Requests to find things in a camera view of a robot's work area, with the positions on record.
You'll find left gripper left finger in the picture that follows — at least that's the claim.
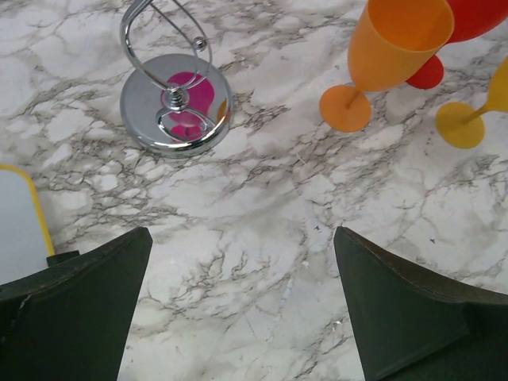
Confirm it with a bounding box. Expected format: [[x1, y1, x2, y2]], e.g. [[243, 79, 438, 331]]
[[1, 227, 152, 380]]

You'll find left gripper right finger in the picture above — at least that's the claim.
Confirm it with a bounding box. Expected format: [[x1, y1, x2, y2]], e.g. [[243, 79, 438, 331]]
[[333, 226, 507, 380]]

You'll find yellow wine glass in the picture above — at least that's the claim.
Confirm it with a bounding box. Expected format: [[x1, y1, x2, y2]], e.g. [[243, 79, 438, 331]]
[[435, 58, 507, 149]]

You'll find chrome wine glass rack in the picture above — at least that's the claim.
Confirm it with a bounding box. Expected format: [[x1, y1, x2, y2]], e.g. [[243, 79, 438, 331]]
[[120, 0, 234, 159]]

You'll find orange wine glass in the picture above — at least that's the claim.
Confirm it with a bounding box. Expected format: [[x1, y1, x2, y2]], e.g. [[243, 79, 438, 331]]
[[319, 0, 455, 133]]

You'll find red wine glass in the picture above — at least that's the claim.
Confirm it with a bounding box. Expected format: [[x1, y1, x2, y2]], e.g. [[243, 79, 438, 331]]
[[406, 0, 507, 90]]

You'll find yellow framed whiteboard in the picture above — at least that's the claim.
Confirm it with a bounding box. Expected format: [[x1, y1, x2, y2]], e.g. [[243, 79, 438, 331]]
[[1, 164, 79, 284]]

